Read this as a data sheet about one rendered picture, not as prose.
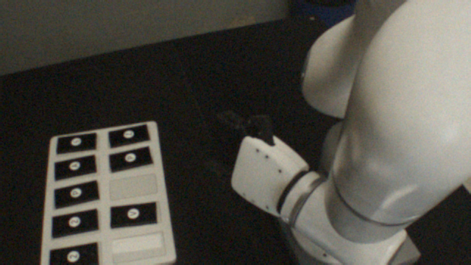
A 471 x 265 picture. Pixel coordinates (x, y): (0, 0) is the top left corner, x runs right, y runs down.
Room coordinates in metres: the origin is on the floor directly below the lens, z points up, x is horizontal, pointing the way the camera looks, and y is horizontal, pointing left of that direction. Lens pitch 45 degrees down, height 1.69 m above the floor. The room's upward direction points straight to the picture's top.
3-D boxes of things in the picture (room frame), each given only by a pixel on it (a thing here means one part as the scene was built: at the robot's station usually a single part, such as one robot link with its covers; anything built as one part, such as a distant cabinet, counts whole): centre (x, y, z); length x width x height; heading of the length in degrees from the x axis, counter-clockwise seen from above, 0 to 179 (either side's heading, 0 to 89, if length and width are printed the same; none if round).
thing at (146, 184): (0.57, 0.29, 0.90); 0.40 x 0.27 x 0.01; 13
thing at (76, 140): (0.71, 0.39, 0.92); 0.10 x 0.05 x 0.01; 100
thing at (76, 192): (0.56, 0.35, 0.92); 0.10 x 0.05 x 0.01; 107
